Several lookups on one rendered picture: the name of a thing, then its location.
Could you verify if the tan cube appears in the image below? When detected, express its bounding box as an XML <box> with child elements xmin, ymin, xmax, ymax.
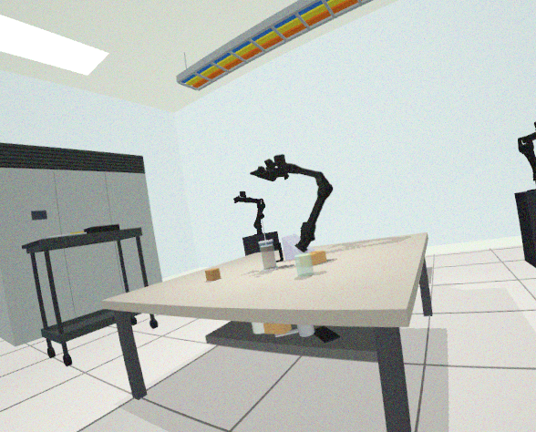
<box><xmin>205</xmin><ymin>268</ymin><xmax>221</xmax><ymax>281</ymax></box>

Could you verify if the tan rectangular box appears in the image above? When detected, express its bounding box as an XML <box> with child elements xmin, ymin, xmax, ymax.
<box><xmin>263</xmin><ymin>323</ymin><xmax>292</xmax><ymax>334</ymax></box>
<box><xmin>309</xmin><ymin>251</ymin><xmax>326</xmax><ymax>266</ymax></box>

